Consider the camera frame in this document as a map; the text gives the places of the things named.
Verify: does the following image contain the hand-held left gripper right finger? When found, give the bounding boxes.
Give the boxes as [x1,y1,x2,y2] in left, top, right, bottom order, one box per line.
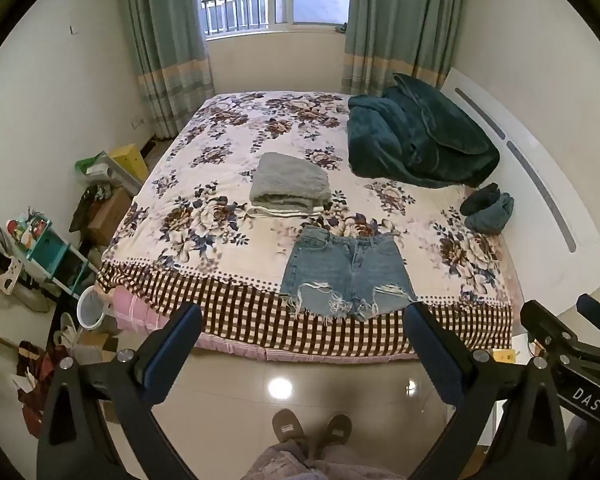
[403,301,570,480]

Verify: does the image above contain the dark green blanket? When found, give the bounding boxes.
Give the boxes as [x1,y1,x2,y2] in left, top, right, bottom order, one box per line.
[347,73,501,189]

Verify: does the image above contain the person's grey slipper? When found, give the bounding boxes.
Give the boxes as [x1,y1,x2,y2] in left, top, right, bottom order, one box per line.
[320,413,353,453]
[272,408,305,444]

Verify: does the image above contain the red plaid cloth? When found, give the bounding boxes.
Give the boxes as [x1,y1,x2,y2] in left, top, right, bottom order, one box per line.
[13,340,72,437]

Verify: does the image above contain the floral bed sheet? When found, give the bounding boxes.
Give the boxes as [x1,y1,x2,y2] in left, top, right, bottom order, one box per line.
[95,91,523,361]

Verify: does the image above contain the blue denim shorts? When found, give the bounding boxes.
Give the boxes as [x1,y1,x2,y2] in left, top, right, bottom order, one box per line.
[279,224,417,322]

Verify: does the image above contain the white plastic bucket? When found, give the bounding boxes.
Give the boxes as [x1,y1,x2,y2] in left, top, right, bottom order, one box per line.
[76,285,113,331]

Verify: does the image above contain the white headboard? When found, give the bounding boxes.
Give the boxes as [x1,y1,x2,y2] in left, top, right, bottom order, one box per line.
[439,67,600,312]

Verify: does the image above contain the brown cardboard box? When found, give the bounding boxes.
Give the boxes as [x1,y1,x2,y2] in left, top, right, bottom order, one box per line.
[87,187,133,246]

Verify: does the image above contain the green curtain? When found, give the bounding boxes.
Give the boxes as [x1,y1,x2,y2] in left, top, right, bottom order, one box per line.
[117,0,216,141]
[340,0,466,97]

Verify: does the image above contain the person's legs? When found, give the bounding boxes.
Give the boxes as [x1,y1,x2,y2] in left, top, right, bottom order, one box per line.
[242,439,363,480]

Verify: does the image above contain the teal toy shelf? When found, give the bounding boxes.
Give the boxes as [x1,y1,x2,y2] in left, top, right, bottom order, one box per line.
[7,208,99,302]

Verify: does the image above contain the teal sock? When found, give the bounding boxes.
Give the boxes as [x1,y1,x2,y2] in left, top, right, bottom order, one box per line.
[464,193,515,235]

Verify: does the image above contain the black sock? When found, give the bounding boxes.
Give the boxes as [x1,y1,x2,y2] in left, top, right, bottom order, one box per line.
[459,183,500,216]

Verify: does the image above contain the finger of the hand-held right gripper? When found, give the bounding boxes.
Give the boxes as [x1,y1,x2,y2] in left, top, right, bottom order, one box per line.
[576,293,600,331]
[520,299,580,348]

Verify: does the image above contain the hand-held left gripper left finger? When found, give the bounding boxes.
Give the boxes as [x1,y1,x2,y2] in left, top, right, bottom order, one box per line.
[36,302,203,480]

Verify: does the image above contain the green plastic bag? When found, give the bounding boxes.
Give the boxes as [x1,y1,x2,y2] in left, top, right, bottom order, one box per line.
[75,151,114,177]

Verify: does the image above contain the yellow box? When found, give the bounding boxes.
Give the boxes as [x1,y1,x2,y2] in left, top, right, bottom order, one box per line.
[108,143,150,184]

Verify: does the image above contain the white shoe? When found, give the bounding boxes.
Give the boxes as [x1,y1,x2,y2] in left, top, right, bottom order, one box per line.
[54,312,82,352]

